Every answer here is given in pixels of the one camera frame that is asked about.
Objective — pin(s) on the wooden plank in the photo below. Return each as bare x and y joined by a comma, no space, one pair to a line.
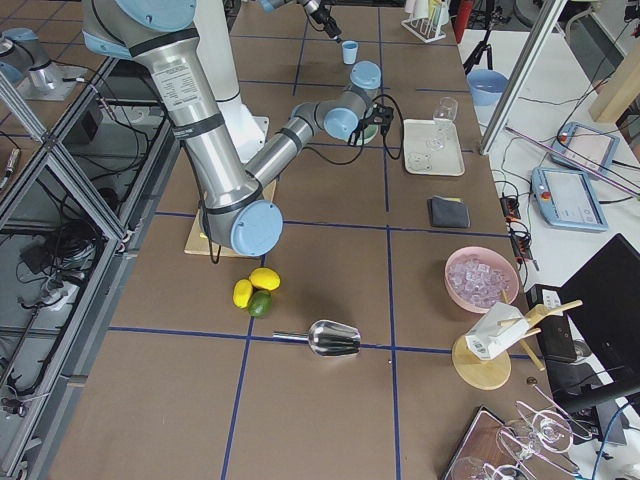
620,90

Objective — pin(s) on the green lime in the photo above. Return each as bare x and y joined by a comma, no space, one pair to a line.
260,303

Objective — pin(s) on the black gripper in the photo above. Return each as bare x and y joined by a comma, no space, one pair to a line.
356,136
323,18

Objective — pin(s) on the metal ice scoop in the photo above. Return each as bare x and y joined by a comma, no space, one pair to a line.
327,338

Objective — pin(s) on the black camera tripod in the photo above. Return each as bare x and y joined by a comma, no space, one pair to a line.
491,17

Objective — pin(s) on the black monitor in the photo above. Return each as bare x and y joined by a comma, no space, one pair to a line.
608,320

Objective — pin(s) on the wooden paper towel stand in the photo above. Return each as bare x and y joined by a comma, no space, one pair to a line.
480,357

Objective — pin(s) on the clear wine glass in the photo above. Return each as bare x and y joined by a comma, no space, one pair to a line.
443,117

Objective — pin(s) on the grey folded cloth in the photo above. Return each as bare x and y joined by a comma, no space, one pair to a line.
448,213

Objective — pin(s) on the yellow lemon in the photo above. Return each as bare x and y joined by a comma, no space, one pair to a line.
242,293
265,278

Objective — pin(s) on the cream serving tray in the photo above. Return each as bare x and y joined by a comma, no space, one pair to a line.
419,159

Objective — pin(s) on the white wire cup rack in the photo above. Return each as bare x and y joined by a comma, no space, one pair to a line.
426,19

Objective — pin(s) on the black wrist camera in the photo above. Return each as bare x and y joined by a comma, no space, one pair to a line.
380,115

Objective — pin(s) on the large blue bowl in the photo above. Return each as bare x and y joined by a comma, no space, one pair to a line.
486,86

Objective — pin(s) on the pink bowl with ice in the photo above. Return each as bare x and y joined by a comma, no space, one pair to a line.
476,278

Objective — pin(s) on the blue teach pendant tablet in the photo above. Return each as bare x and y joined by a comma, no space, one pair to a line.
566,199

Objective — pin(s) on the light blue plastic cup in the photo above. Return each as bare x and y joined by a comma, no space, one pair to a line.
349,51

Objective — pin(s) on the red cylinder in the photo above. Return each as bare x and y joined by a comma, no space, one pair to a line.
465,8

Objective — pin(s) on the green ceramic bowl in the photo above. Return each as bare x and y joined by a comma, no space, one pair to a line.
366,135

